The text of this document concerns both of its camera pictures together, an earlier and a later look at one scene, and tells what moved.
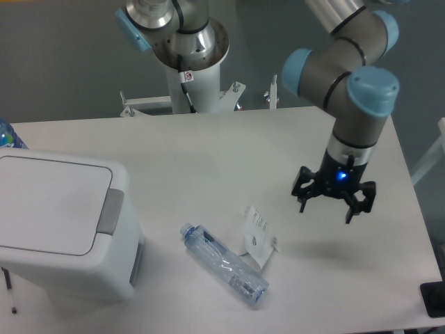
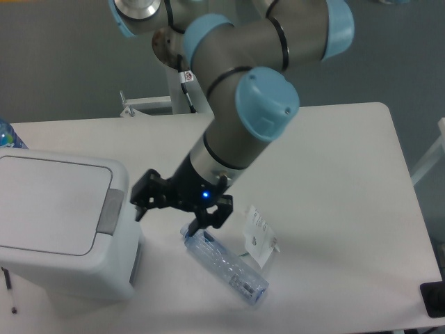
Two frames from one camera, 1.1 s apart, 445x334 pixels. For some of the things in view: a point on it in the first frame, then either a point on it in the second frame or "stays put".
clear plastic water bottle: [222, 264] stays put
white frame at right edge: [435, 157] stays put
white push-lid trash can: [68, 227] stays put
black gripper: [336, 178] -> [186, 188]
